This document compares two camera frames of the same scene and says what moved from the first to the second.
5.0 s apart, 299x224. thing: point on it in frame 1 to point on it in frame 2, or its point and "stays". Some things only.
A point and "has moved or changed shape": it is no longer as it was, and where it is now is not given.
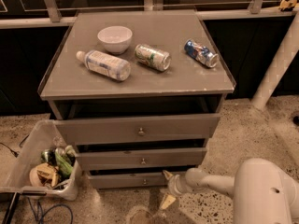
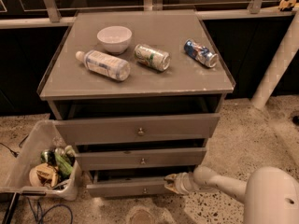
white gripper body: [176, 185] stays
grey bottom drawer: [113, 180] has moved or changed shape
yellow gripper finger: [166, 202] to [171, 188]
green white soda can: [154, 58] stays
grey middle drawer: [142, 158] stays
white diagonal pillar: [286, 52] stays
